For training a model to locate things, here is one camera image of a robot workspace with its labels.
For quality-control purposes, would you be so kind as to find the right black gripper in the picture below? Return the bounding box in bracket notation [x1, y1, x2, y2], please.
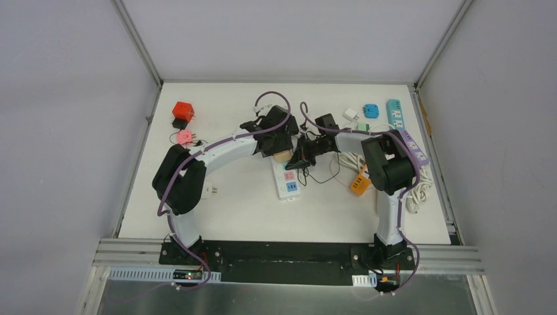
[286, 136, 331, 172]

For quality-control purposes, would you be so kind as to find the tan cube adapter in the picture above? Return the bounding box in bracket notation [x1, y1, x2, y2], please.
[273, 150, 292, 163]

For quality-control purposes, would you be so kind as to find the long white power strip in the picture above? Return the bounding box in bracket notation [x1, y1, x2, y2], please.
[271, 157, 301, 201]

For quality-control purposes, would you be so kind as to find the orange power strip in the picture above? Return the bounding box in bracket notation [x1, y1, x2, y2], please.
[349, 166, 371, 196]

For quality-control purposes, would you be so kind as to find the pink adapter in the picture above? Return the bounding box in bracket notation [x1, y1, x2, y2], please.
[176, 129, 196, 146]

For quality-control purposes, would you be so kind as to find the small black adapter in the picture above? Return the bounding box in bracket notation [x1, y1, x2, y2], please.
[172, 118, 189, 130]

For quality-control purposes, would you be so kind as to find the red cube plug adapter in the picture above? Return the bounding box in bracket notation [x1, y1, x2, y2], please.
[172, 102, 195, 123]

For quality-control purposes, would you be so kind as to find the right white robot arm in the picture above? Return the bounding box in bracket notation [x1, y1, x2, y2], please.
[286, 114, 420, 269]

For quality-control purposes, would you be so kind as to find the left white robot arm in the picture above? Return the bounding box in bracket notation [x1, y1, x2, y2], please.
[152, 105, 299, 266]

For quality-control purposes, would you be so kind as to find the white charger plug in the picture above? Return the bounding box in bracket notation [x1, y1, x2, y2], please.
[343, 108, 359, 123]

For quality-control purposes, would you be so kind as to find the green plug adapter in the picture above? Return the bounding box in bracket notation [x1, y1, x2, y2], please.
[356, 123, 370, 132]

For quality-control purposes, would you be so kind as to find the white flat plug adapter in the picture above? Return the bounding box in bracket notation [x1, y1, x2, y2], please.
[201, 180, 217, 200]

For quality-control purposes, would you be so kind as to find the blue plug adapter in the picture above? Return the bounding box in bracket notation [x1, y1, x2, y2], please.
[363, 104, 380, 119]

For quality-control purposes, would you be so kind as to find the teal power strip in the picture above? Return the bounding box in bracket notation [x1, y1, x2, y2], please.
[386, 99, 405, 130]

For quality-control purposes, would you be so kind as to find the purple power strip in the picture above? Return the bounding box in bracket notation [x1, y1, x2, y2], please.
[398, 129, 430, 167]

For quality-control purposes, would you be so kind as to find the white power strip cable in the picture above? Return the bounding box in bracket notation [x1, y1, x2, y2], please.
[338, 123, 393, 175]

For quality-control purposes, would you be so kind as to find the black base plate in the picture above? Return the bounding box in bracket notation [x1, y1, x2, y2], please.
[159, 238, 415, 287]

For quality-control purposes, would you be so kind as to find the white bundled cable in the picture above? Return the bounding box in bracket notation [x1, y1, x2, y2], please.
[405, 167, 436, 214]

